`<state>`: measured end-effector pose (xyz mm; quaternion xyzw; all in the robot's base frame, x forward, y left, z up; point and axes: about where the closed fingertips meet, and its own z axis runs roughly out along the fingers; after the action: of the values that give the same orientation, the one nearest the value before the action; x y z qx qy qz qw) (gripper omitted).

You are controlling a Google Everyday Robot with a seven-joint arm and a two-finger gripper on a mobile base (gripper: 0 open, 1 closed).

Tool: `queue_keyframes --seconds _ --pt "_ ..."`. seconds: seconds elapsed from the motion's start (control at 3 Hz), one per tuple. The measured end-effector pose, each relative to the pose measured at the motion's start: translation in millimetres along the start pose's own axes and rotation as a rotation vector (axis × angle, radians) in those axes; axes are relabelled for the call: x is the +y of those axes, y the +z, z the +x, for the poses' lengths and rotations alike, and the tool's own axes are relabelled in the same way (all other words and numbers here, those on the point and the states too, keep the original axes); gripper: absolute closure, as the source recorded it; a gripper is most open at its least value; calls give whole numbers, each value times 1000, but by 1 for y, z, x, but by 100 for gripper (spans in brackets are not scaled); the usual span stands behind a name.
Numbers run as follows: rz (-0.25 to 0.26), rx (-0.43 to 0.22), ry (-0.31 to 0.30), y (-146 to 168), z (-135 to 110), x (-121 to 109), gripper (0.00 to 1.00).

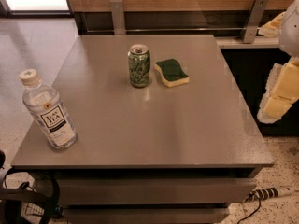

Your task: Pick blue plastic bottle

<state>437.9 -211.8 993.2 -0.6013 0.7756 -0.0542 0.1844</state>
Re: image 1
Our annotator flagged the horizontal metal rail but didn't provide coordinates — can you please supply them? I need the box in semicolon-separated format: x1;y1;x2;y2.
86;26;261;35

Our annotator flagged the white power strip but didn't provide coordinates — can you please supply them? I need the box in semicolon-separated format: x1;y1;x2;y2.
244;186;296;203

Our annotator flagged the left metal bracket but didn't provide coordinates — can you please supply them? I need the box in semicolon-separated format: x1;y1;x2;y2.
110;0;126;35

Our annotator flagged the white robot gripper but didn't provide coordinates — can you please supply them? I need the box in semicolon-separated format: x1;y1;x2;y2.
257;0;299;124

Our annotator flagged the metal bracket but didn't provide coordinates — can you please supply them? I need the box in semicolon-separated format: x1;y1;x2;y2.
240;0;269;44
110;0;126;35

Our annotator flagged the clear plastic water bottle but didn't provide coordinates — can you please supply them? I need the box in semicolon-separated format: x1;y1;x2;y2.
20;69;78;149

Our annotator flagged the black power cable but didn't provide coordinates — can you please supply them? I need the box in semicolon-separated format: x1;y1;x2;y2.
236;195;262;224

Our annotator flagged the green soda can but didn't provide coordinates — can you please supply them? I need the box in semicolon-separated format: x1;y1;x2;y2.
128;44;150;88

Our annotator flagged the right metal bracket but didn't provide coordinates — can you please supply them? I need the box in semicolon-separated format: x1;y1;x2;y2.
240;0;269;44

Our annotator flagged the green and yellow sponge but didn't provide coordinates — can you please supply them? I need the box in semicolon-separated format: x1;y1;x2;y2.
155;59;190;88

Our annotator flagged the grey drawer cabinet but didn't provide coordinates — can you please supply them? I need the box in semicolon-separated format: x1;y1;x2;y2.
12;35;274;224

